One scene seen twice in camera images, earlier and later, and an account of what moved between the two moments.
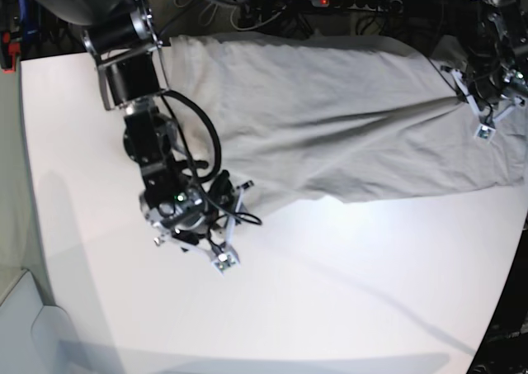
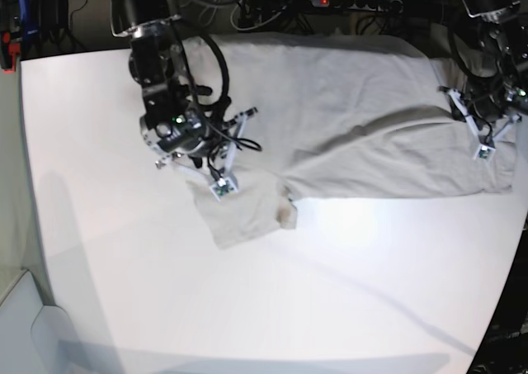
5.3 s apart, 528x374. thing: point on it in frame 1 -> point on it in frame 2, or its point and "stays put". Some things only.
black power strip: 369,3 stays put
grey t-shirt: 344,120 stays put
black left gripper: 195,215 -> 188,132
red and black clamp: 8,51 stays put
